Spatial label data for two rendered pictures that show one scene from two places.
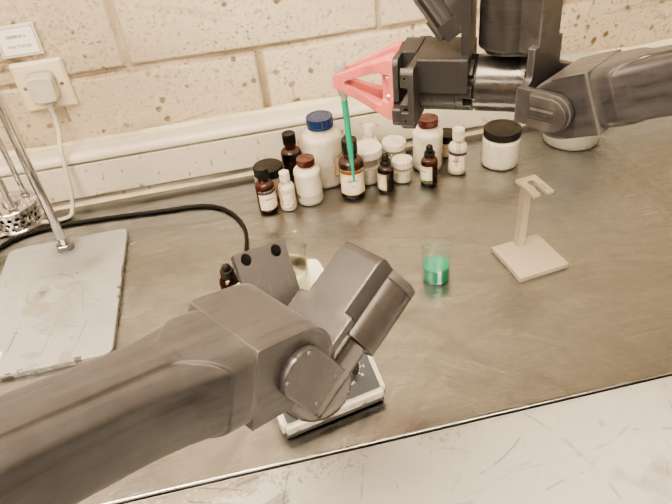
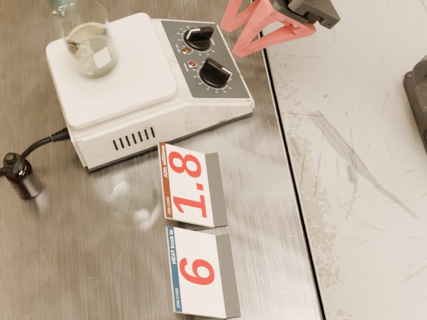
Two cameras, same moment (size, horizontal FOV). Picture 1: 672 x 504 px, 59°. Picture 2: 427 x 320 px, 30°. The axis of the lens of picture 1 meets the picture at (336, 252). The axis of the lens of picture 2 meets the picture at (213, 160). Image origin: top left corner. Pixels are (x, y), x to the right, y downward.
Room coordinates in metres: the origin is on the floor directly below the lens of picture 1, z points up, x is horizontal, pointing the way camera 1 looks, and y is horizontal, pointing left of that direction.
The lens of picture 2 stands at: (0.38, 0.59, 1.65)
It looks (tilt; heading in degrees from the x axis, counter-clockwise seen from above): 58 degrees down; 279
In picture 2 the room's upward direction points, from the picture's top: 11 degrees counter-clockwise
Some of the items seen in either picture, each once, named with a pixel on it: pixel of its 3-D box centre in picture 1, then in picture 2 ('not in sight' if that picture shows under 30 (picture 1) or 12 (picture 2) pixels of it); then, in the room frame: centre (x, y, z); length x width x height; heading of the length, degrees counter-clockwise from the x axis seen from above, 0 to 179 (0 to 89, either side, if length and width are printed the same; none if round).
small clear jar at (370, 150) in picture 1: (367, 162); not in sight; (0.96, -0.07, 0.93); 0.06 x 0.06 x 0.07
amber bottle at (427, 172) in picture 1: (429, 163); not in sight; (0.92, -0.18, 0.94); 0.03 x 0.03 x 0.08
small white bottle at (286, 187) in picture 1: (286, 189); not in sight; (0.89, 0.07, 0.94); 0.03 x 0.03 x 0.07
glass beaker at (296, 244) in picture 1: (289, 266); (87, 41); (0.57, 0.06, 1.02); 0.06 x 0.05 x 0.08; 154
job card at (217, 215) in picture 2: not in sight; (192, 183); (0.47, 0.17, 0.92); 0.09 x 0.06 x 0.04; 96
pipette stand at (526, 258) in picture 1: (533, 224); not in sight; (0.68, -0.29, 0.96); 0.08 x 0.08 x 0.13; 15
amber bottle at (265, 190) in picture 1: (265, 188); not in sight; (0.89, 0.11, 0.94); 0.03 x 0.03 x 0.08
